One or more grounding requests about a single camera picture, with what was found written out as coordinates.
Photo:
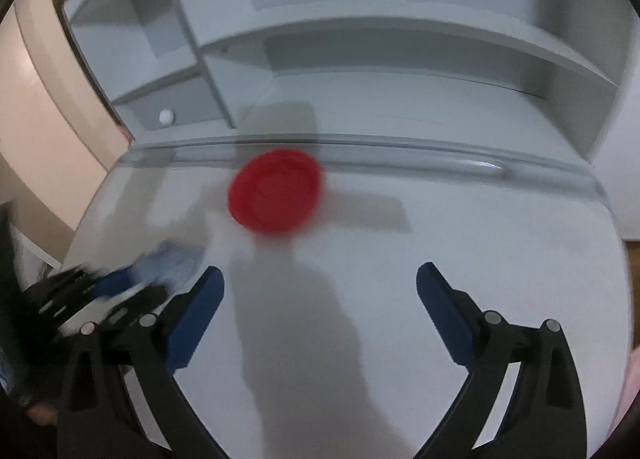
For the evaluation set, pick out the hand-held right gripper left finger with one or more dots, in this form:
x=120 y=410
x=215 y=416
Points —
x=195 y=324

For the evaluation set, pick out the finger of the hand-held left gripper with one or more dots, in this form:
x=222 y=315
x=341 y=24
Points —
x=115 y=284
x=145 y=301

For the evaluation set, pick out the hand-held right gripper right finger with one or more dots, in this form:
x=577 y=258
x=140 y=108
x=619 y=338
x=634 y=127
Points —
x=447 y=321

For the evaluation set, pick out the red round plate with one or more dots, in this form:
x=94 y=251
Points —
x=275 y=191

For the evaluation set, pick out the small white ball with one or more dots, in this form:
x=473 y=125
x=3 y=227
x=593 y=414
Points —
x=166 y=116

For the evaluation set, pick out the beige wooden cabinet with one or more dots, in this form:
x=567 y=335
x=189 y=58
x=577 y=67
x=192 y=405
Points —
x=45 y=104

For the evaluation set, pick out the white shelf unit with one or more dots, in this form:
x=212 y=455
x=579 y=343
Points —
x=400 y=39

